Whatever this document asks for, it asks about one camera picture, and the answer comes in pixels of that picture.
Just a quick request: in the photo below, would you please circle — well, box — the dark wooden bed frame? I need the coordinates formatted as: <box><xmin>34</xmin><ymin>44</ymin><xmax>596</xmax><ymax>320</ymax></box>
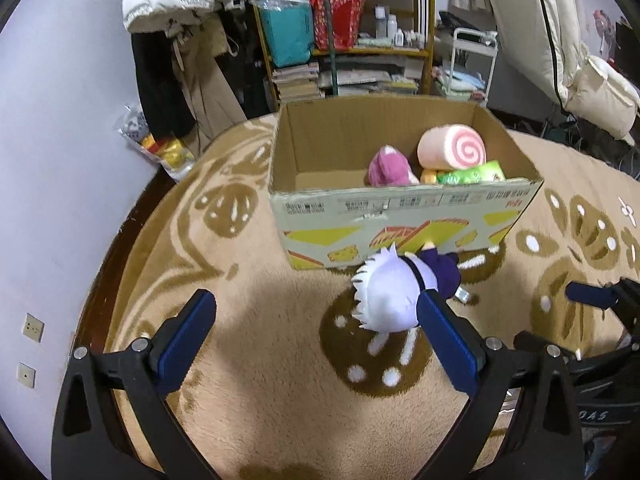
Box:
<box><xmin>70</xmin><ymin>170</ymin><xmax>176</xmax><ymax>361</ymax></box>

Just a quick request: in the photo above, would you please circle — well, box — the black bag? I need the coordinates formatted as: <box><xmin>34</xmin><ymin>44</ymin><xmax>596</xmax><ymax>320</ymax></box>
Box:
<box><xmin>437</xmin><ymin>10</ymin><xmax>493</xmax><ymax>36</ymax></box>

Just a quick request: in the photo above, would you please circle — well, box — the black garment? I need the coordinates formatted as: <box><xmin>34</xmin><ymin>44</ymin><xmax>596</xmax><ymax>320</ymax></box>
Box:
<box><xmin>212</xmin><ymin>10</ymin><xmax>273</xmax><ymax>121</ymax></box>

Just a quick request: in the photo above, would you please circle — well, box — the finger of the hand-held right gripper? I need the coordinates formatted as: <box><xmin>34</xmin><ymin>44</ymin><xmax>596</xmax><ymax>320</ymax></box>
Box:
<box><xmin>565</xmin><ymin>277</ymin><xmax>640</xmax><ymax>333</ymax></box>
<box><xmin>514</xmin><ymin>330</ymin><xmax>640</xmax><ymax>363</ymax></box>

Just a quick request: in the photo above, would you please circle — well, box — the pink bear plush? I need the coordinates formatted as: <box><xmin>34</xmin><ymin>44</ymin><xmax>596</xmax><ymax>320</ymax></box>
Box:
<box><xmin>367</xmin><ymin>145</ymin><xmax>421</xmax><ymax>187</ymax></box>

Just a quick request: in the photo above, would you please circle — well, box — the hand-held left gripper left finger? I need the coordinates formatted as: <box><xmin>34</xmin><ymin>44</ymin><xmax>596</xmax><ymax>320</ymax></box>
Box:
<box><xmin>50</xmin><ymin>288</ymin><xmax>218</xmax><ymax>480</ymax></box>

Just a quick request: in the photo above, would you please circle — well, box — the black coat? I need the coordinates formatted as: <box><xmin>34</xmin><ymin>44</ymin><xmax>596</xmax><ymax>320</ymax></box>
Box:
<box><xmin>131</xmin><ymin>30</ymin><xmax>197</xmax><ymax>141</ymax></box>

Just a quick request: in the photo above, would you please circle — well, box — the teal bag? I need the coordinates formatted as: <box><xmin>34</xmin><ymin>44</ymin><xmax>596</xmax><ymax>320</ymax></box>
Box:
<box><xmin>257</xmin><ymin>0</ymin><xmax>316</xmax><ymax>68</ymax></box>

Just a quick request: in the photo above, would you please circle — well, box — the pink decoration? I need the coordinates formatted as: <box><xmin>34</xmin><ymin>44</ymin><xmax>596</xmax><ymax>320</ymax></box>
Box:
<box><xmin>592</xmin><ymin>7</ymin><xmax>621</xmax><ymax>56</ymax></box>

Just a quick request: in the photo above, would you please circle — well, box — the pile of books and papers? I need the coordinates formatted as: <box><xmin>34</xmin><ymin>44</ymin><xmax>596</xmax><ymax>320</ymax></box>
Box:
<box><xmin>317</xmin><ymin>55</ymin><xmax>423</xmax><ymax>97</ymax></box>

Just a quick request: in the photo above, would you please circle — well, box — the white padded chair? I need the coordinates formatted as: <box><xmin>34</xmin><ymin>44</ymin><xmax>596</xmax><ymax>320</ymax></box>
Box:
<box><xmin>475</xmin><ymin>0</ymin><xmax>640</xmax><ymax>143</ymax></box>

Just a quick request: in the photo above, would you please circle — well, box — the plastic bag with toys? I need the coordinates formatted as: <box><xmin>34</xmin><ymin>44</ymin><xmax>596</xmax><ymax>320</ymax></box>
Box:
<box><xmin>117</xmin><ymin>102</ymin><xmax>198</xmax><ymax>183</ymax></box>

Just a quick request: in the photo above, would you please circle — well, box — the pink swirl roll plush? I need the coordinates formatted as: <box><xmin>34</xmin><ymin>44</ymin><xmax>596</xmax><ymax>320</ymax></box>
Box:
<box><xmin>417</xmin><ymin>124</ymin><xmax>486</xmax><ymax>170</ymax></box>

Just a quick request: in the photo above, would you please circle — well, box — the wooden shelf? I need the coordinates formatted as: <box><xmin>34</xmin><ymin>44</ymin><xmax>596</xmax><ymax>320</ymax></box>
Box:
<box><xmin>240</xmin><ymin>0</ymin><xmax>436</xmax><ymax>111</ymax></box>

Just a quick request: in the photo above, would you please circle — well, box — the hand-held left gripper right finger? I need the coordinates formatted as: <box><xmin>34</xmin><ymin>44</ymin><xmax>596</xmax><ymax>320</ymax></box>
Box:
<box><xmin>419</xmin><ymin>290</ymin><xmax>586</xmax><ymax>480</ymax></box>

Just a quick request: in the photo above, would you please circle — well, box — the red patterned bag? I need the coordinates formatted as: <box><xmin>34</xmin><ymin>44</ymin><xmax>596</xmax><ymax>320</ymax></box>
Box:
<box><xmin>308</xmin><ymin>0</ymin><xmax>367</xmax><ymax>52</ymax></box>

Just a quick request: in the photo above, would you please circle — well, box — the white-haired purple plush doll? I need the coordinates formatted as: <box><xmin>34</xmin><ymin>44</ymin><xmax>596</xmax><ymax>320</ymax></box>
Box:
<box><xmin>350</xmin><ymin>242</ymin><xmax>471</xmax><ymax>331</ymax></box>

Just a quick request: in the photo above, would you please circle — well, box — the stack of books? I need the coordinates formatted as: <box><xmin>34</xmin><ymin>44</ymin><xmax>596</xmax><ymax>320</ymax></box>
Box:
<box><xmin>271</xmin><ymin>61</ymin><xmax>321</xmax><ymax>103</ymax></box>

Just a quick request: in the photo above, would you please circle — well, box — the group of white cosmetic bottles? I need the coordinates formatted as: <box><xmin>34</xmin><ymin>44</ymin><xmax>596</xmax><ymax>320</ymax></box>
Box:
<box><xmin>372</xmin><ymin>5</ymin><xmax>423</xmax><ymax>47</ymax></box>

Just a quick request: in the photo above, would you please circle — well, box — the cardboard box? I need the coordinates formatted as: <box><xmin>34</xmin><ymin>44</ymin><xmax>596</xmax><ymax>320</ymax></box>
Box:
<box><xmin>268</xmin><ymin>94</ymin><xmax>545</xmax><ymax>272</ymax></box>

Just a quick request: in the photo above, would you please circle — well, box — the green pole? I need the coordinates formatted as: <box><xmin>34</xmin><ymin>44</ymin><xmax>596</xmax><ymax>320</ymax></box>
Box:
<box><xmin>320</xmin><ymin>0</ymin><xmax>341</xmax><ymax>98</ymax></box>

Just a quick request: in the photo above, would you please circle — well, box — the beige trench coat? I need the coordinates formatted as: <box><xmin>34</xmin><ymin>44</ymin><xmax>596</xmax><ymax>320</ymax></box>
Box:
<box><xmin>170</xmin><ymin>12</ymin><xmax>248</xmax><ymax>136</ymax></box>

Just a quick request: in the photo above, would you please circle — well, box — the beige brown printed blanket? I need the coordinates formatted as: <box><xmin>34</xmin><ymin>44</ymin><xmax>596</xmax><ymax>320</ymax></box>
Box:
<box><xmin>102</xmin><ymin>115</ymin><xmax>640</xmax><ymax>480</ymax></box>

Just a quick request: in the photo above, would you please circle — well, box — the white trolley cart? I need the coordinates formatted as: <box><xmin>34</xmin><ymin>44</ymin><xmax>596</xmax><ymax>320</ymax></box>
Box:
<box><xmin>431</xmin><ymin>27</ymin><xmax>500</xmax><ymax>108</ymax></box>

